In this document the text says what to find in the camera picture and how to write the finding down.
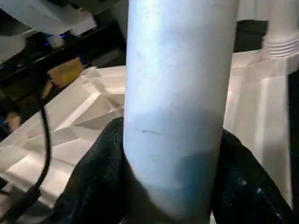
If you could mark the brown cardboard box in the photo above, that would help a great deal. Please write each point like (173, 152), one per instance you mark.
(65, 72)

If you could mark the white plastic table top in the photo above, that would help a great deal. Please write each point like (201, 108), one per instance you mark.
(81, 116)

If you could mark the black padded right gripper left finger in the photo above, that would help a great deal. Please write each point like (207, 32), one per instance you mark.
(93, 186)

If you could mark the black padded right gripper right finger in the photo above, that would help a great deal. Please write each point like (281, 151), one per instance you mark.
(245, 191)

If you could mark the white plastic table leg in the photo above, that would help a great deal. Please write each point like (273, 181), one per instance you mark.
(175, 93)
(280, 46)

